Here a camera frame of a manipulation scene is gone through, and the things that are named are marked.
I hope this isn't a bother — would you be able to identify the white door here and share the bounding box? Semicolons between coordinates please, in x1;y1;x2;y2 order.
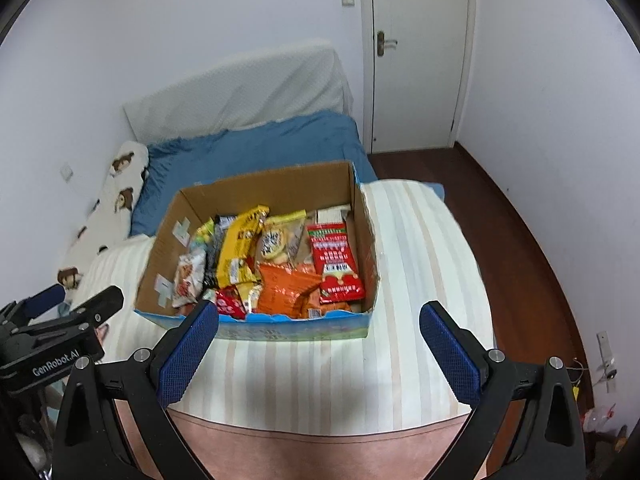
370;0;476;153

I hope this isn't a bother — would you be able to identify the clear round cracker packet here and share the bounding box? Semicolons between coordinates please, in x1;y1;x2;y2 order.
255;210;307;266

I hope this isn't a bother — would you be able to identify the white padded headboard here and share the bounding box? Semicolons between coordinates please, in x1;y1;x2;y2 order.
122;37;353;143

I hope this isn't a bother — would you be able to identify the green yellow snack packet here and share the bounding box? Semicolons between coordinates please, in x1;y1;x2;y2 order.
192;220;216;248

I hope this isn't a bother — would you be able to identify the brown orange snack packet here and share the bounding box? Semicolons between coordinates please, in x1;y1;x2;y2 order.
295;290;353;320

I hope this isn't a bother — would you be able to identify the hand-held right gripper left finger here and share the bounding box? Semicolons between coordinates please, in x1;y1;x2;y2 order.
52;299;221;480

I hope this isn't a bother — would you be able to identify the large red snack packet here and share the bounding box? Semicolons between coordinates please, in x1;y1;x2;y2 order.
306;221;367;305

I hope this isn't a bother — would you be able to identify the black snack packet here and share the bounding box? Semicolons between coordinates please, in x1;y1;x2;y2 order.
202;215;236;288

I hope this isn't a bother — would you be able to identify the small red snack packet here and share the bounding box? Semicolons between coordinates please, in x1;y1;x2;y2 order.
215;286;248;320

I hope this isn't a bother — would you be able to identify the bear print pillow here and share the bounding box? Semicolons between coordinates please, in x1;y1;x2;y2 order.
56;139;150;306

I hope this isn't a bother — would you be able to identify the bright orange snack packet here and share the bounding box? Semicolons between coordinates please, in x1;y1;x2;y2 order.
257;262;323;318

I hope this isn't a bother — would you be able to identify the blue bed sheet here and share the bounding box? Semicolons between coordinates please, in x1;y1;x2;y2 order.
129;110;446;238

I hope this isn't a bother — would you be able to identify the white snack packet red logo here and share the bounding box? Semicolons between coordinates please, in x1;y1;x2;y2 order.
171;249;207;307

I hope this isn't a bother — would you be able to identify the striped cat print blanket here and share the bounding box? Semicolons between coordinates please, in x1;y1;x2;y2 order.
87;180;496;480

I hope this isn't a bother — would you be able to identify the clear plastic bag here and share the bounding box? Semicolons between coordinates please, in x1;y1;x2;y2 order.
582;405;618;433

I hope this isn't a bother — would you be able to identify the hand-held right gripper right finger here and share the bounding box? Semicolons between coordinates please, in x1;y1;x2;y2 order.
419;301;586;480

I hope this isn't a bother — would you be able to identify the plain white snack packet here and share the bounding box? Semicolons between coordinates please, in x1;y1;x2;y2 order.
315;205;351;223

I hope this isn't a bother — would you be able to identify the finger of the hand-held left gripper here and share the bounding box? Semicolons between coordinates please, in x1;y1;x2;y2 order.
55;285;125;333
0;284;67;328

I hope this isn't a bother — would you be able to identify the cardboard box blue green print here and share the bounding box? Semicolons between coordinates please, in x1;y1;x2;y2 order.
134;160;382;342

